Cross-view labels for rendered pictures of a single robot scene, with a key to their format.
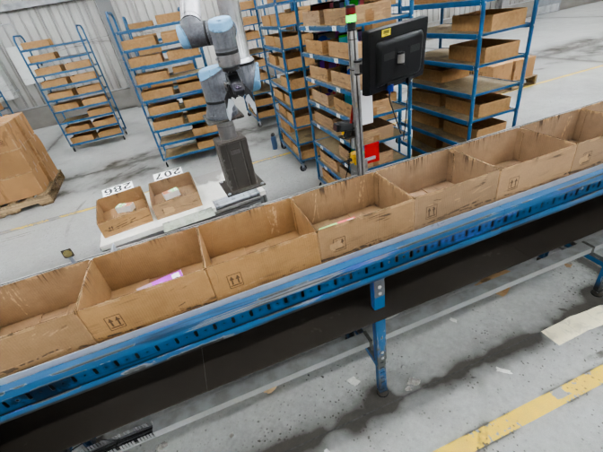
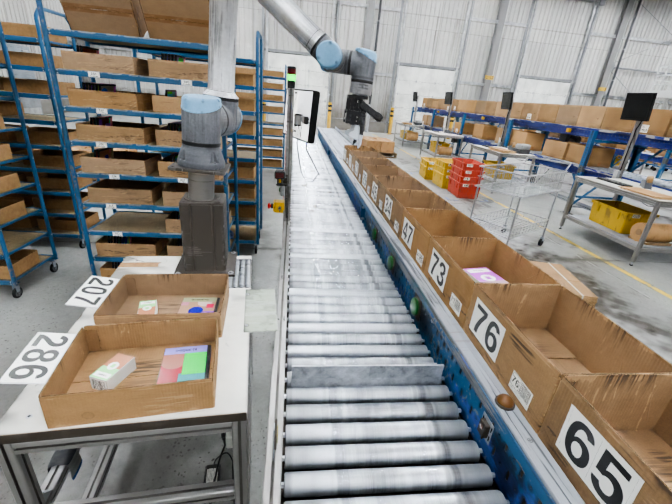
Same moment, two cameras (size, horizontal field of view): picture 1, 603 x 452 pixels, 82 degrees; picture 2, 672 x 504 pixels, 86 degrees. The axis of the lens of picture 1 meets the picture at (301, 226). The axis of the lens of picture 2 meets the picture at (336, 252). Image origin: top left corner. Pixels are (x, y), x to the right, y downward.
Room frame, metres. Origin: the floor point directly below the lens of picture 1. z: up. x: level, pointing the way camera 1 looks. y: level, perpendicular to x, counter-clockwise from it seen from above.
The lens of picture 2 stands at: (1.39, 1.81, 1.53)
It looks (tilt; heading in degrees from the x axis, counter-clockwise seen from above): 23 degrees down; 276
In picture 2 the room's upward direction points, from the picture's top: 5 degrees clockwise
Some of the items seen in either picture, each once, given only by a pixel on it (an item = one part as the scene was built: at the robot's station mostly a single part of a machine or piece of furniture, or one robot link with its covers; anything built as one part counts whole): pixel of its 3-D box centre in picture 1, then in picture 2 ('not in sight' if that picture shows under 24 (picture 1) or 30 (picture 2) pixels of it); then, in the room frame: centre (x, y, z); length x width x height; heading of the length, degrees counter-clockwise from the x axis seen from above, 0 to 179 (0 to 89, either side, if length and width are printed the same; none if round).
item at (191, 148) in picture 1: (176, 88); not in sight; (5.18, 1.35, 0.98); 0.98 x 0.49 x 1.96; 101
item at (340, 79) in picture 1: (360, 75); (193, 137); (2.70, -0.63, 1.19); 0.40 x 0.30 x 0.10; 14
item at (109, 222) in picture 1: (124, 210); (145, 364); (1.98, 1.08, 0.80); 0.38 x 0.28 x 0.10; 22
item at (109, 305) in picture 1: (152, 282); (482, 278); (0.98, 0.56, 0.96); 0.39 x 0.29 x 0.17; 104
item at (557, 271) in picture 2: not in sight; (551, 282); (-0.34, -1.54, 0.06); 0.69 x 0.47 x 0.13; 92
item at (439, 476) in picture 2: not in sight; (389, 479); (1.28, 1.22, 0.72); 0.52 x 0.05 x 0.05; 14
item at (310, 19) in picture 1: (327, 14); (110, 64); (3.16, -0.51, 1.59); 0.40 x 0.30 x 0.10; 12
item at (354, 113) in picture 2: (233, 81); (355, 110); (1.54, 0.17, 1.48); 0.09 x 0.08 x 0.12; 16
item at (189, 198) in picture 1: (174, 194); (170, 304); (2.08, 0.77, 0.80); 0.38 x 0.28 x 0.10; 18
